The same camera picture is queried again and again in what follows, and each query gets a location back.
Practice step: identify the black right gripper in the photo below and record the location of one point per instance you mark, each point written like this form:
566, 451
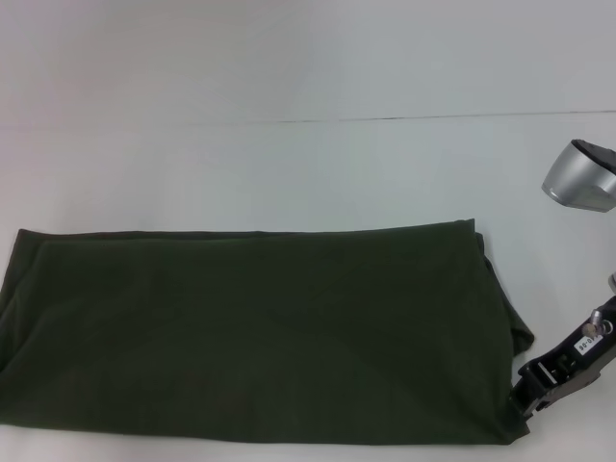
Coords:
584, 356

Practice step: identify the dark green FREE t-shirt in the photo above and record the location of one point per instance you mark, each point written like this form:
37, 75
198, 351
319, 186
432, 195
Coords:
250, 337

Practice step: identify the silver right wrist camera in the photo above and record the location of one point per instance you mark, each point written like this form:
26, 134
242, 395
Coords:
580, 178

